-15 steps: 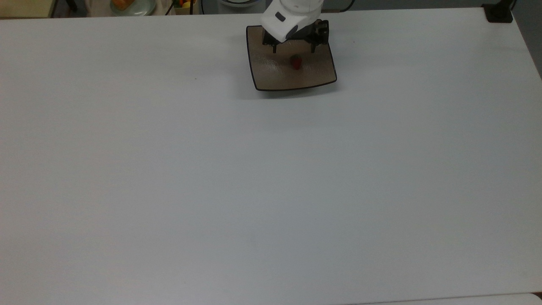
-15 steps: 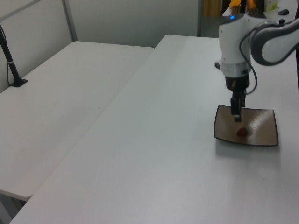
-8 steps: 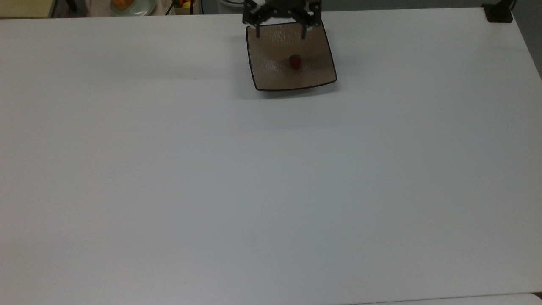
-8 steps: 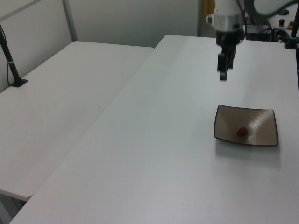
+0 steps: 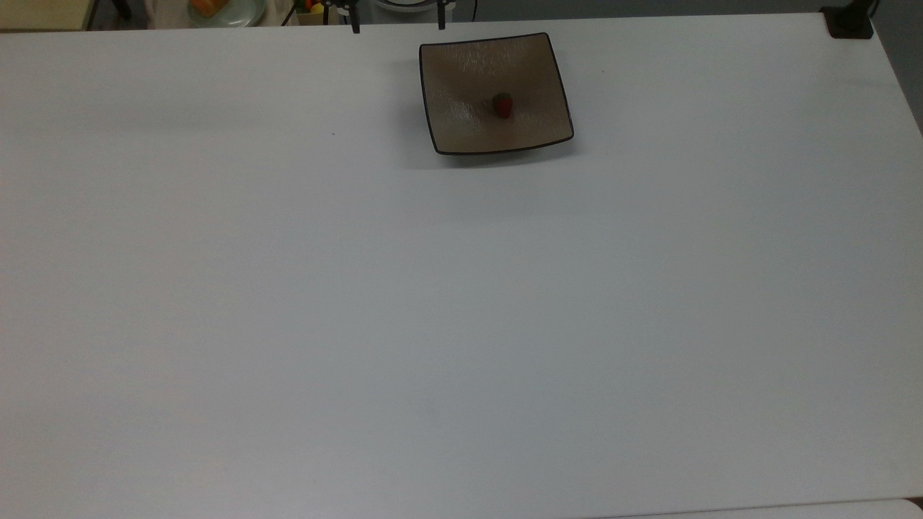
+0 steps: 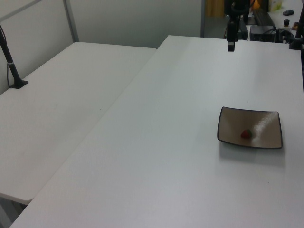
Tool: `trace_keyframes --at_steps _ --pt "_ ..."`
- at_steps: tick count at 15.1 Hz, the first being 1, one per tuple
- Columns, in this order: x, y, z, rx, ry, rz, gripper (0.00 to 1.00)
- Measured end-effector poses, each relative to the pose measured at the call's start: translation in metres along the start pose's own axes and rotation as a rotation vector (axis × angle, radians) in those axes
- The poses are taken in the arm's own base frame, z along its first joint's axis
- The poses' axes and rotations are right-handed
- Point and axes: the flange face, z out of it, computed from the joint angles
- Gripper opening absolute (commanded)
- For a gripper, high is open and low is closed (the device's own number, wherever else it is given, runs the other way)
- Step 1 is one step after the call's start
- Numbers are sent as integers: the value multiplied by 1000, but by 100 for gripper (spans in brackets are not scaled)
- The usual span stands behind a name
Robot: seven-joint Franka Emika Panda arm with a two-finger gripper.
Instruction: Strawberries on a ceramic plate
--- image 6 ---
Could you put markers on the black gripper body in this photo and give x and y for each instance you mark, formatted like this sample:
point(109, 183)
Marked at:
point(240, 6)

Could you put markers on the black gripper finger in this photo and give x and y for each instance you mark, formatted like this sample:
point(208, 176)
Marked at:
point(231, 33)

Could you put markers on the red strawberry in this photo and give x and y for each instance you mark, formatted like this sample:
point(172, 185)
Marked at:
point(246, 134)

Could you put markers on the brown square ceramic plate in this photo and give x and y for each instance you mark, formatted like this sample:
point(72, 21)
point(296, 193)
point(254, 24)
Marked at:
point(237, 118)

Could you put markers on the black monitor stand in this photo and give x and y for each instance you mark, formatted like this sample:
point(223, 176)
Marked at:
point(245, 17)

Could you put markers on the orange object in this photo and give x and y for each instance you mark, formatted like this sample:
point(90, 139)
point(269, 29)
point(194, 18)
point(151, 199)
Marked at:
point(254, 4)

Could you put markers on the yellow panel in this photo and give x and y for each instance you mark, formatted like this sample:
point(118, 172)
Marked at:
point(214, 8)

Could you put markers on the black keyboard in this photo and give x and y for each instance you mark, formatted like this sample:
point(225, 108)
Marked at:
point(264, 17)

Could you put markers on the large black box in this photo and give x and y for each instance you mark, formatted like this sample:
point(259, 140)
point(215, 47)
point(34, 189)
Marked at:
point(262, 33)

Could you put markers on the green and white box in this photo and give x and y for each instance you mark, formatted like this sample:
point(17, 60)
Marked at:
point(276, 5)

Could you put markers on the dark computer mouse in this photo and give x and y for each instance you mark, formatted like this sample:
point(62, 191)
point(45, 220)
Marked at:
point(288, 12)

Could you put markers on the small black cylinder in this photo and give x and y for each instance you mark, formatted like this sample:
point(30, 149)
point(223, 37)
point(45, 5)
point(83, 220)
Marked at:
point(287, 23)

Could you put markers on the small brown object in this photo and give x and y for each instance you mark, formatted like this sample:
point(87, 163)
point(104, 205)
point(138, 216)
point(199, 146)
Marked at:
point(296, 25)

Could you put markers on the grey partition post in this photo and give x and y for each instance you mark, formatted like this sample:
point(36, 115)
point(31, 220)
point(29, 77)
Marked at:
point(71, 21)
point(202, 16)

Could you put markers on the black clamp mount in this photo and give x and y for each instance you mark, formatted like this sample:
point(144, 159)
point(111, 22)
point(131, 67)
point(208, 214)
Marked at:
point(295, 42)

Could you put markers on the black camera pole with base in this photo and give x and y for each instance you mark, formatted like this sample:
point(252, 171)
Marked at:
point(12, 66)

